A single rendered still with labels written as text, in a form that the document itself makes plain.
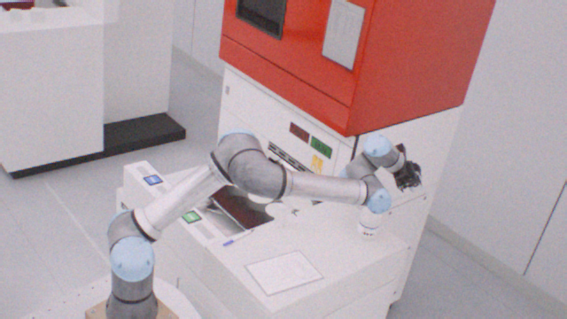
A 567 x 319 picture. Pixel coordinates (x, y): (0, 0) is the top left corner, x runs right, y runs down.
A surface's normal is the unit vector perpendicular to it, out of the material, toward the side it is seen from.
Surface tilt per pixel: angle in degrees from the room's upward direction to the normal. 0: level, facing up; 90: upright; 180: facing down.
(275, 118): 90
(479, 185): 90
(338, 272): 0
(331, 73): 90
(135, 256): 9
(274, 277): 0
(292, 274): 0
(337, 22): 90
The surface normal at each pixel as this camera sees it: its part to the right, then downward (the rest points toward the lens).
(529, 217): -0.76, 0.22
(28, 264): 0.14, -0.86
